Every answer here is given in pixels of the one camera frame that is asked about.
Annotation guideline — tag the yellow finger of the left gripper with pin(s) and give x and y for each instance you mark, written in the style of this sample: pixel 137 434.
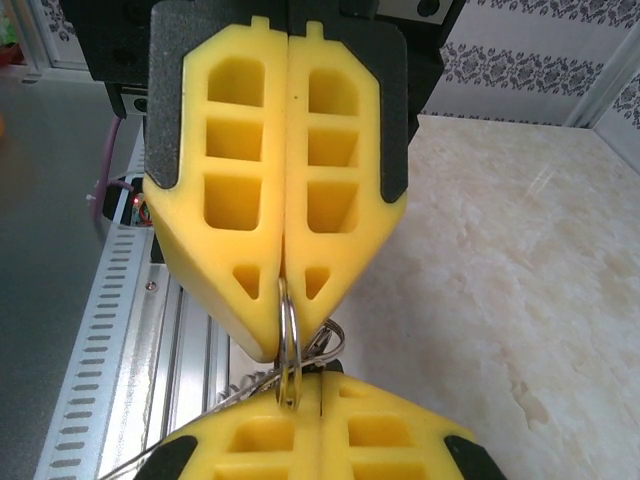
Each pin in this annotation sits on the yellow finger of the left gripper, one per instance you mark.
pixel 195 165
pixel 372 150

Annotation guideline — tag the small circuit board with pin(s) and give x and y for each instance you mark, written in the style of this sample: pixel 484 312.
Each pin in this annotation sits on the small circuit board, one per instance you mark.
pixel 141 210

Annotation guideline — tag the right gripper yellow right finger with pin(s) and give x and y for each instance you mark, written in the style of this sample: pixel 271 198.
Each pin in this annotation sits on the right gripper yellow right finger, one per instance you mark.
pixel 425 450

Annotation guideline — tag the green and red clutter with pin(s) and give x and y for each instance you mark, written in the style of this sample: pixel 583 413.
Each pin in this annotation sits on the green and red clutter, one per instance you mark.
pixel 9 40

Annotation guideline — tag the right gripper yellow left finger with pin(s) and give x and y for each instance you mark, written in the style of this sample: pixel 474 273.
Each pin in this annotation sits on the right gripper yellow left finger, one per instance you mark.
pixel 300 450

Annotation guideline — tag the aluminium mounting rail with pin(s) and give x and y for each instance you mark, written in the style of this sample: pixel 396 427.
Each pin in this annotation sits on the aluminium mounting rail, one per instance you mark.
pixel 200 350

